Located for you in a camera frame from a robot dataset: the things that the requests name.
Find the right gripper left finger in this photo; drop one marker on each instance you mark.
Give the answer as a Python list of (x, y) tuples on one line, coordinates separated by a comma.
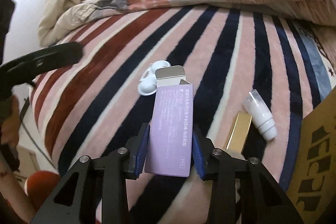
[(74, 198)]

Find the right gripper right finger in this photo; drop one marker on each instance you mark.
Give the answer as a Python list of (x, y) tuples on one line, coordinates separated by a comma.
[(242, 189)]

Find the purple carton box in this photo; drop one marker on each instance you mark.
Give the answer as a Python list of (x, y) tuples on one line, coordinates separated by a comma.
[(171, 127)]

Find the brown cardboard box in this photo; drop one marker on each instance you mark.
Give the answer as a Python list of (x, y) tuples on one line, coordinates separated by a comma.
[(312, 185)]

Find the gold rectangular box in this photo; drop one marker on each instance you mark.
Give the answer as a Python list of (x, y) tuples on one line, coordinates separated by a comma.
[(239, 132)]

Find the cream folded blanket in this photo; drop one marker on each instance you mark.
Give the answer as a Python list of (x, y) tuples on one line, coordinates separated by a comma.
[(60, 17)]

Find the white cosmetic tube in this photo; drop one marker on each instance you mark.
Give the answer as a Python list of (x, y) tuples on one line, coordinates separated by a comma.
[(262, 117)]

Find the striped pink fleece blanket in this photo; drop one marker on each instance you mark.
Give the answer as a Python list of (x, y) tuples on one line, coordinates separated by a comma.
[(93, 107)]

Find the white earbud case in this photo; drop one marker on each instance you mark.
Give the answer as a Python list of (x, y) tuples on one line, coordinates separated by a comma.
[(148, 81)]

